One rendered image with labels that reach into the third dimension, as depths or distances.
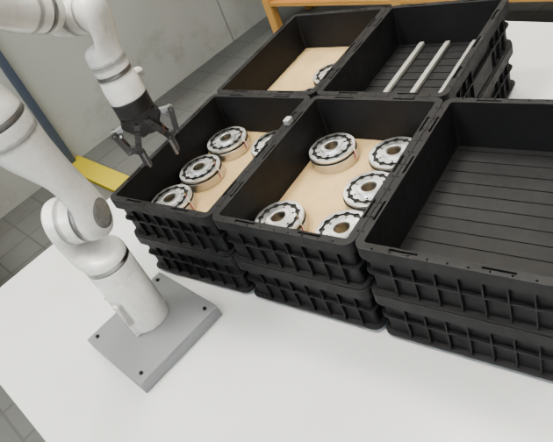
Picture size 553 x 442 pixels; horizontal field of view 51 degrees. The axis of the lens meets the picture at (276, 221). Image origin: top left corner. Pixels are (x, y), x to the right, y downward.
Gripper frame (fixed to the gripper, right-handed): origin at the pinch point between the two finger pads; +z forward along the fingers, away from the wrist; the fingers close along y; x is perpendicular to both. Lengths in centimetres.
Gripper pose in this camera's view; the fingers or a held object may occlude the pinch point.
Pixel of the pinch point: (161, 153)
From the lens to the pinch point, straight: 124.3
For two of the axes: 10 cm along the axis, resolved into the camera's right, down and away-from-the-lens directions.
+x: -2.9, -5.4, 7.9
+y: 9.0, -4.4, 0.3
